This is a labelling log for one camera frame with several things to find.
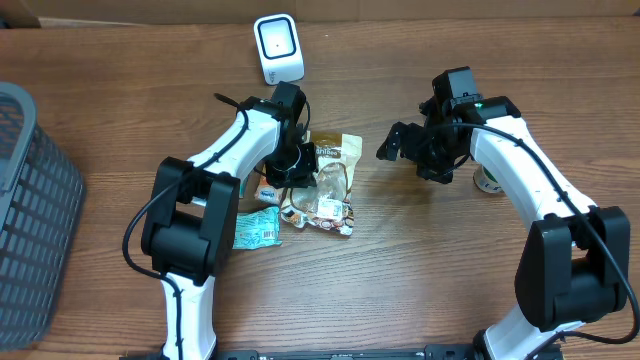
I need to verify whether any small orange box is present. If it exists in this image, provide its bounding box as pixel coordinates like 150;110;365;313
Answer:
254;175;284;206

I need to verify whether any beige snack pouch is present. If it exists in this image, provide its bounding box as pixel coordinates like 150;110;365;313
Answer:
280;131;363;236

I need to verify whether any green lid jar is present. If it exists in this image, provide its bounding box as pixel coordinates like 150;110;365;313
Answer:
473;165;503;194

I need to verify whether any teal snack packet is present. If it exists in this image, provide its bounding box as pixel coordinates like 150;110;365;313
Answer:
233;206;282;250

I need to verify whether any small teal box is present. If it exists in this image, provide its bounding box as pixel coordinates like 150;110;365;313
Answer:
239;176;249;199

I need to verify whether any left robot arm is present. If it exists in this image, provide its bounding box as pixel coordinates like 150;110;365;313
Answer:
123;82;317;359

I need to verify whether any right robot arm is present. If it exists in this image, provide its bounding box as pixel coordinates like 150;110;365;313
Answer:
376;67;639;360

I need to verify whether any white barcode scanner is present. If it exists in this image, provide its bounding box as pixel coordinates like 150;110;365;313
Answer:
253;13;305;85

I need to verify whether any grey plastic mesh basket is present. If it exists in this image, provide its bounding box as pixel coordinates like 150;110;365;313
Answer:
1;82;86;352

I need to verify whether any brown cardboard backdrop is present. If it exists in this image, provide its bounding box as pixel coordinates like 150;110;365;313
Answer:
1;0;639;27

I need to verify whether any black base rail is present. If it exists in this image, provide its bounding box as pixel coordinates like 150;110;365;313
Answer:
119;343;565;360

